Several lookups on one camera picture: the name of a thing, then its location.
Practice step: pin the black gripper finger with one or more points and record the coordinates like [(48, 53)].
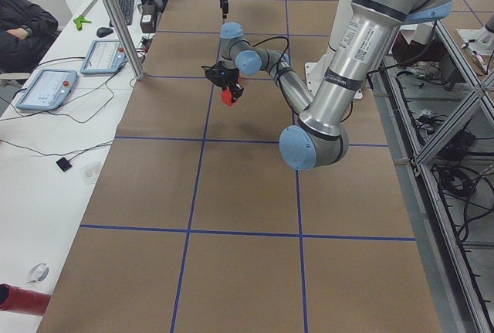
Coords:
[(224, 8)]

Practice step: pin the red block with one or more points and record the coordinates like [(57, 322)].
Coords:
[(228, 98)]

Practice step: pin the black box with label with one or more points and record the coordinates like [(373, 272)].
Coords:
[(149, 18)]

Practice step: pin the black keyboard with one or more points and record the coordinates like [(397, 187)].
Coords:
[(127, 9)]

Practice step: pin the black computer mouse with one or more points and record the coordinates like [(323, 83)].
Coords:
[(102, 32)]

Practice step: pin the far blue teach pendant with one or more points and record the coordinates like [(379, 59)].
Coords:
[(104, 57)]

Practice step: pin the blue teach pendant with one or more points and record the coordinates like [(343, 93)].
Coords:
[(104, 57), (48, 91)]

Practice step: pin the green plastic clamp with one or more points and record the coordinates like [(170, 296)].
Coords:
[(79, 21)]

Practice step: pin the clear plastic bag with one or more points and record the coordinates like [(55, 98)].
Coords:
[(91, 172)]

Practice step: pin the small black square pad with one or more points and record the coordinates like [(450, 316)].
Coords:
[(64, 164)]

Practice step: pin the near blue teach pendant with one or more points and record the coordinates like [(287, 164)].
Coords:
[(48, 91)]

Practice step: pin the person in black jacket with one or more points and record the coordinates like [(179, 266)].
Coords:
[(27, 32)]

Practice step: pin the clear tape roll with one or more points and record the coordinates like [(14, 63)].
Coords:
[(37, 273)]

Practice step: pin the red cylinder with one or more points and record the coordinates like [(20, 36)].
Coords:
[(22, 301)]

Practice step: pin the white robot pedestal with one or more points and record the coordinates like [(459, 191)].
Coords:
[(315, 72)]

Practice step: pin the aluminium frame post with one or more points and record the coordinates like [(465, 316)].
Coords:
[(116, 17)]

